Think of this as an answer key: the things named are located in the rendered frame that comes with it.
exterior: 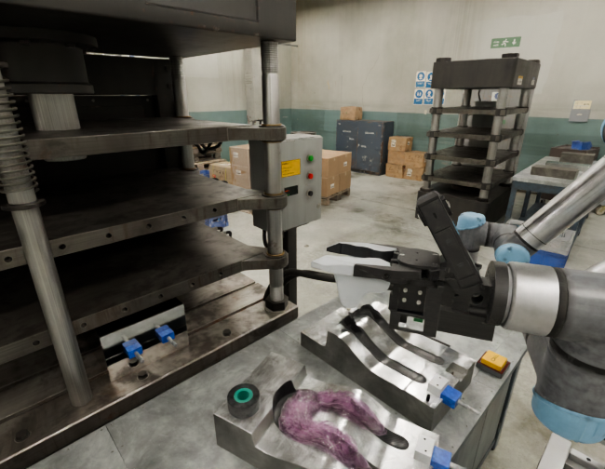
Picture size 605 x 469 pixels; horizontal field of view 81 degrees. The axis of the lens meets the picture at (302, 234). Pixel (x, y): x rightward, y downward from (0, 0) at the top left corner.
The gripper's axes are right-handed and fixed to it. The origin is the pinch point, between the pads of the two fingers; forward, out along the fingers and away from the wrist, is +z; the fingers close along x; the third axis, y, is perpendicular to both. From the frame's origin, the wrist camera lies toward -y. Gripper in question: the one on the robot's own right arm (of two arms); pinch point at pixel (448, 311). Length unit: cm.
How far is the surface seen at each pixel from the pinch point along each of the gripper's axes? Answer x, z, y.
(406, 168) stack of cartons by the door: 556, 73, -342
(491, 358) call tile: 1.4, 11.3, 15.8
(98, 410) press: -97, 16, -57
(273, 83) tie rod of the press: -26, -73, -60
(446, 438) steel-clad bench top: -34.1, 15.0, 17.9
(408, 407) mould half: -36.0, 10.9, 7.3
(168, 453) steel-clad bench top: -89, 15, -29
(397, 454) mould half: -51, 10, 13
